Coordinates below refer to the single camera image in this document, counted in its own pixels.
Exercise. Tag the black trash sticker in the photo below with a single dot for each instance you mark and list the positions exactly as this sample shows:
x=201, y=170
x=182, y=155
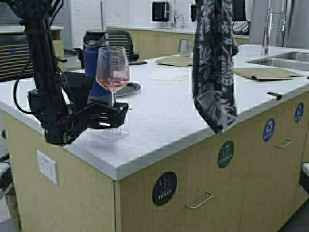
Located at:
x=164, y=188

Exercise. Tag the grey louvered appliance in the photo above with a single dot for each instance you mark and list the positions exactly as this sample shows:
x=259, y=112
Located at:
x=14, y=51

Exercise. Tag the near tan placemat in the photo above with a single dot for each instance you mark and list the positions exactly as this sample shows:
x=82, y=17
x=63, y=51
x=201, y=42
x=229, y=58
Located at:
x=266, y=74

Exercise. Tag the blue recycle sticker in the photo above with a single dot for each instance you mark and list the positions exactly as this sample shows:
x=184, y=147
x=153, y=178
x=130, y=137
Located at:
x=269, y=129
x=299, y=112

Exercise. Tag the clear wine glass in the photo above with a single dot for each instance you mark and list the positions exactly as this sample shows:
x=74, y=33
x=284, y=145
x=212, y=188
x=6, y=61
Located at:
x=113, y=75

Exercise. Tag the black wire basket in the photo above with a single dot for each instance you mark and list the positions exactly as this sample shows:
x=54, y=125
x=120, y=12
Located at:
x=241, y=27

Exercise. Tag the far wall towel dispenser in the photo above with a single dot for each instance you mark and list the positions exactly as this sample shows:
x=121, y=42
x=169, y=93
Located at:
x=160, y=11

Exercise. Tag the trash drawer steel handle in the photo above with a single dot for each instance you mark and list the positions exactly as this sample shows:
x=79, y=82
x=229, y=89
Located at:
x=200, y=200

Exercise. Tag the wood kitchen island cabinet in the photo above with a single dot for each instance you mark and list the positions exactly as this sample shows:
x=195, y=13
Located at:
x=105, y=185

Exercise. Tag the clear round plate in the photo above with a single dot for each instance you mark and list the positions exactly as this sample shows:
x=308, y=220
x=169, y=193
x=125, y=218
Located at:
x=170, y=73

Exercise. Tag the recycle drawer steel handle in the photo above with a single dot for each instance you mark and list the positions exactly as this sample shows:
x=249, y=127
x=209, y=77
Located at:
x=285, y=144

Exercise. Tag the steel tumbler cup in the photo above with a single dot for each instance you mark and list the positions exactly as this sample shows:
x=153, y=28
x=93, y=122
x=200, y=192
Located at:
x=185, y=47

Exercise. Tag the black grey patterned cloth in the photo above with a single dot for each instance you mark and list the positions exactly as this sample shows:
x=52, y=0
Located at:
x=213, y=52

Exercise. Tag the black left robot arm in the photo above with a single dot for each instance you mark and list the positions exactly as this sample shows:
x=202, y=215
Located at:
x=60, y=99

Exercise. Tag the white island power outlet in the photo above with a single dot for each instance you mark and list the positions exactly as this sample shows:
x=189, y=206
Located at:
x=47, y=167

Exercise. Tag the island chrome faucet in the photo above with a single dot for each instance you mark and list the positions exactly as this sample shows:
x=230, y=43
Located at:
x=282, y=26

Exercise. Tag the far wall soap dispenser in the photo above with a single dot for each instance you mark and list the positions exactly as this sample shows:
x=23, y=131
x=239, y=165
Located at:
x=193, y=13

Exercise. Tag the green compost sticker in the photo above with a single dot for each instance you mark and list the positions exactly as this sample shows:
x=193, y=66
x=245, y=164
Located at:
x=225, y=154

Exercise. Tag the black office chair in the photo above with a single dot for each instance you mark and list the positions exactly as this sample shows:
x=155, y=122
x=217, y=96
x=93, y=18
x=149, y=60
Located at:
x=120, y=44

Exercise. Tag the robot base right corner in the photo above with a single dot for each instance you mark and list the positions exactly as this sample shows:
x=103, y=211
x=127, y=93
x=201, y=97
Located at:
x=304, y=177

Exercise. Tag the dark grey plate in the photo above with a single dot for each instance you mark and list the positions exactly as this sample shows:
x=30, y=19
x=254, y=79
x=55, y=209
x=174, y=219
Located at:
x=129, y=89

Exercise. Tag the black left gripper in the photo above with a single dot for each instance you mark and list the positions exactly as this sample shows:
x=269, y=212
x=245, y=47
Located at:
x=95, y=115

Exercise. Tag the far tan placemat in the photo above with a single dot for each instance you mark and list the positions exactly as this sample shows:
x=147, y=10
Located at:
x=176, y=61

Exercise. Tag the small black counter object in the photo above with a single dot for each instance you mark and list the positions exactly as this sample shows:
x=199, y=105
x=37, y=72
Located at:
x=276, y=95

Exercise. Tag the far wood cabinet row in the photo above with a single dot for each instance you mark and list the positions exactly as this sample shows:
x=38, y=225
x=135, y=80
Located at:
x=156, y=42

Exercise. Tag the tan placemat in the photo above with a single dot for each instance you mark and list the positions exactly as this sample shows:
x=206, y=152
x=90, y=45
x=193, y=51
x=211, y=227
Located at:
x=266, y=74
x=176, y=61

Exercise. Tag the blue water bottle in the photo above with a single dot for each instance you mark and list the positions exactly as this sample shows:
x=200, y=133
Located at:
x=97, y=92

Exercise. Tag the black phone on counter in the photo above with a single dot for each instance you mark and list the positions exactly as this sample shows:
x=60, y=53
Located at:
x=138, y=62

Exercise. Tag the far chrome faucet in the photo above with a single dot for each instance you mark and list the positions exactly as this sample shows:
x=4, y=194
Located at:
x=176, y=16

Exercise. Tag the island steel sink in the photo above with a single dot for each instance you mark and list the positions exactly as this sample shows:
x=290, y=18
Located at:
x=291, y=60

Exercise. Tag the robot base left corner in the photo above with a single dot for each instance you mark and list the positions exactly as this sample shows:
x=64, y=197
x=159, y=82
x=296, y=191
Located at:
x=6, y=179

